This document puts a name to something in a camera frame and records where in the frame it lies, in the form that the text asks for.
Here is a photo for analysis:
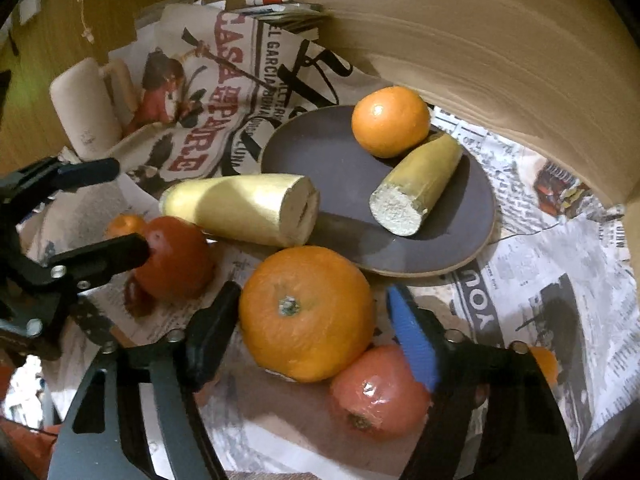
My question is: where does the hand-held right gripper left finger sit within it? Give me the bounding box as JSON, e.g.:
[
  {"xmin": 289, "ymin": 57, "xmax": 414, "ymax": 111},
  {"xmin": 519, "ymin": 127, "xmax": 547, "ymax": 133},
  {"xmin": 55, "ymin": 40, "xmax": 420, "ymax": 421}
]
[{"xmin": 47, "ymin": 280, "xmax": 243, "ymax": 480}]

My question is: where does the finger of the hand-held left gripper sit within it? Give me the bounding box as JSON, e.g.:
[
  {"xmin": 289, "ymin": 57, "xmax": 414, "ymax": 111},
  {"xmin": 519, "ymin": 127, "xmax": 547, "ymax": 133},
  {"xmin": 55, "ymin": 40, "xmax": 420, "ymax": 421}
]
[
  {"xmin": 30, "ymin": 232, "xmax": 151, "ymax": 301},
  {"xmin": 0, "ymin": 156, "xmax": 121, "ymax": 206}
]

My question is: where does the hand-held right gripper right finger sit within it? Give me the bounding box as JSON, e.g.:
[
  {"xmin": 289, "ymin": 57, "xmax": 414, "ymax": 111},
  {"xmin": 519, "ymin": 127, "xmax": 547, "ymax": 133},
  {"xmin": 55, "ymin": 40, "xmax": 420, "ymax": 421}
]
[{"xmin": 387, "ymin": 282, "xmax": 573, "ymax": 480}]

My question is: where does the small orange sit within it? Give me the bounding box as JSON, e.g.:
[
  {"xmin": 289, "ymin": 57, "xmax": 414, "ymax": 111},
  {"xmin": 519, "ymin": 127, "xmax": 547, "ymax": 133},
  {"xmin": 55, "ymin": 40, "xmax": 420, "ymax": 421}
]
[
  {"xmin": 530, "ymin": 346, "xmax": 559, "ymax": 388},
  {"xmin": 104, "ymin": 214, "xmax": 147, "ymax": 241},
  {"xmin": 351, "ymin": 86, "xmax": 431, "ymax": 158}
]

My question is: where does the red tomato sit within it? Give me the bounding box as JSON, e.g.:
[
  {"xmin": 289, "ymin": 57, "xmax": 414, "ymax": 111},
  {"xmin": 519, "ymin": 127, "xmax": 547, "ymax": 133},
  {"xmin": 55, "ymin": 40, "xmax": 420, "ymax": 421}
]
[
  {"xmin": 329, "ymin": 345, "xmax": 433, "ymax": 442},
  {"xmin": 131, "ymin": 216, "xmax": 215, "ymax": 301}
]

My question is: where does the large orange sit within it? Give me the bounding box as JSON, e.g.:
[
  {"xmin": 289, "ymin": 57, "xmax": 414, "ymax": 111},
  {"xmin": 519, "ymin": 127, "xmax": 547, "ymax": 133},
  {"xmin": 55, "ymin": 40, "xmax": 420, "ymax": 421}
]
[{"xmin": 238, "ymin": 246, "xmax": 376, "ymax": 383}]

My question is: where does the pale yellow banana half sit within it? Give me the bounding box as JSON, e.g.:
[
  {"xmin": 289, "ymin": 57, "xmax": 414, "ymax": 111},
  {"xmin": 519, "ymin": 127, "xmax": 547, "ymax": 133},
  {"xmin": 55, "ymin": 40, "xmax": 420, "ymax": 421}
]
[{"xmin": 159, "ymin": 173, "xmax": 321, "ymax": 248}]

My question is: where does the dark round plate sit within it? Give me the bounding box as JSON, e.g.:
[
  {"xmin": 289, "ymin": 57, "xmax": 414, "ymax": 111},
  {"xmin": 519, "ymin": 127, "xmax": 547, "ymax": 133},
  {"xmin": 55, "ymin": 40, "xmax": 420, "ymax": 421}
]
[{"xmin": 260, "ymin": 105, "xmax": 497, "ymax": 277}]

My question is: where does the greenish banana half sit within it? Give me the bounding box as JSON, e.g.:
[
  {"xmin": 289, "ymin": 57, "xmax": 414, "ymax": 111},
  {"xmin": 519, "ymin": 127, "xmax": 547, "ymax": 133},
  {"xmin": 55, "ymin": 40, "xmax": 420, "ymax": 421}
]
[{"xmin": 369, "ymin": 132, "xmax": 463, "ymax": 237}]

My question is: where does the stack of books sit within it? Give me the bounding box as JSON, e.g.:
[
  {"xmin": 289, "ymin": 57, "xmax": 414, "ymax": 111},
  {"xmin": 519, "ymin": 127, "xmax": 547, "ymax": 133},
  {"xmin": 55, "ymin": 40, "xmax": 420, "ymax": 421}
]
[{"xmin": 232, "ymin": 2, "xmax": 331, "ymax": 36}]

